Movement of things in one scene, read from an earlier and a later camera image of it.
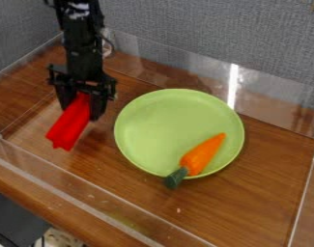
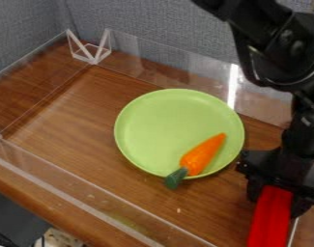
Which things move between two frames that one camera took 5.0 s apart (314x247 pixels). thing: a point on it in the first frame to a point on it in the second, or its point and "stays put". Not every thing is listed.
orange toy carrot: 195,159 stays put
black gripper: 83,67 to 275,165
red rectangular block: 70,123 to 270,224
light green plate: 163,122 stays put
